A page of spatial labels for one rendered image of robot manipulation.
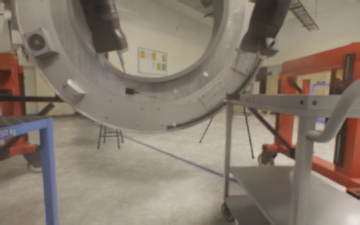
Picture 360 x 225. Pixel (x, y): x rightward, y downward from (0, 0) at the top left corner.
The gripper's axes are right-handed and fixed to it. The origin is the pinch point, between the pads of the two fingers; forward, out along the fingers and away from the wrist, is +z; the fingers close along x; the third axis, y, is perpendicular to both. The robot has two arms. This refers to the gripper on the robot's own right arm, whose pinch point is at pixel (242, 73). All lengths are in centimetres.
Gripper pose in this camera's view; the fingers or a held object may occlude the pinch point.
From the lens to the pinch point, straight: 54.3
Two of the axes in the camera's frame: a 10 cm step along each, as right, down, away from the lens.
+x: 9.8, 1.1, 1.7
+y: 0.9, 4.9, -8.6
